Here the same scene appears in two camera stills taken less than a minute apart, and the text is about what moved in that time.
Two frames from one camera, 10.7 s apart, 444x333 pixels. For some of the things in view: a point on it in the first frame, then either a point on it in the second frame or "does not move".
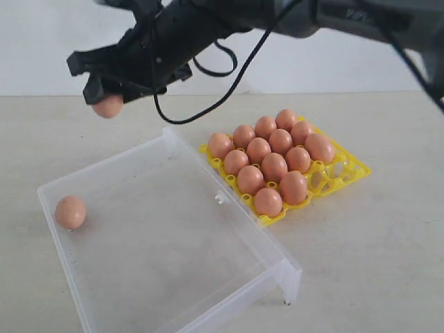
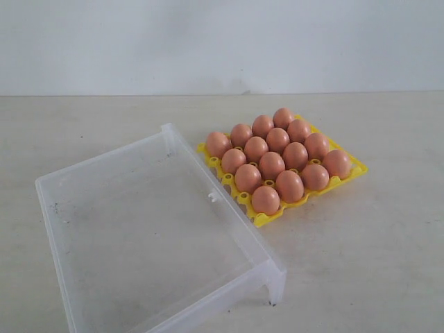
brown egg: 257,148 does not move
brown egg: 242,136 does not move
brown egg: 69,212 to 338,163
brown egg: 218,145 does not move
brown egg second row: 110,106 to 315,177
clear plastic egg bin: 144,238 does not move
